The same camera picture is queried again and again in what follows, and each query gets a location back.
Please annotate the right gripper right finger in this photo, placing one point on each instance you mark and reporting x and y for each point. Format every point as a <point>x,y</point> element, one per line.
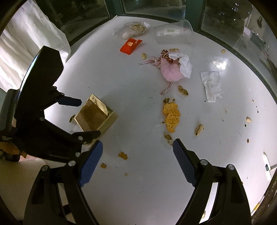
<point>231,203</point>

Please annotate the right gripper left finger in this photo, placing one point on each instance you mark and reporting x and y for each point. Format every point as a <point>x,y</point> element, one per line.
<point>57,192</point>

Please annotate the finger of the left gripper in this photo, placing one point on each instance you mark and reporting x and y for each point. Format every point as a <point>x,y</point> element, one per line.
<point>69,101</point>
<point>86,137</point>

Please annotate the gold cardboard box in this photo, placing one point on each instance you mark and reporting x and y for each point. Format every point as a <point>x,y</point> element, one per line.
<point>94,115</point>

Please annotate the white tissue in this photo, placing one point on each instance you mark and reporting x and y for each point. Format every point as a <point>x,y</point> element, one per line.
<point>212,84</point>
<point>185,66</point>

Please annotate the white curtain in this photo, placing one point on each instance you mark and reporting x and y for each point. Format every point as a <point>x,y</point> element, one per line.
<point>26,33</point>

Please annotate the red snack wrapper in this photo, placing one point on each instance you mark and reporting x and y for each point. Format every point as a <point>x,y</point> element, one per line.
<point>130,45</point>

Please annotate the peanut shell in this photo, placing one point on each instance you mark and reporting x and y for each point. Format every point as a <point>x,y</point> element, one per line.
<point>144,56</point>
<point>182,90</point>
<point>199,129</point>

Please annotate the orange peel pile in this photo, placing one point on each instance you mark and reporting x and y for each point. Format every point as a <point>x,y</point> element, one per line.
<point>172,116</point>

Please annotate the clear bag with peanut shells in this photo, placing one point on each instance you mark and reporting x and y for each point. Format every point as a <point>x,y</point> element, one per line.
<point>131,29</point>

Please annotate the flat white tissue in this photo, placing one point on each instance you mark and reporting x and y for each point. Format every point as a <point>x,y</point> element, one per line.
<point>212,84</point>

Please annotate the clear plastic cup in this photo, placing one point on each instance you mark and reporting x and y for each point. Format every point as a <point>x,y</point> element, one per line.
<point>174,33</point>

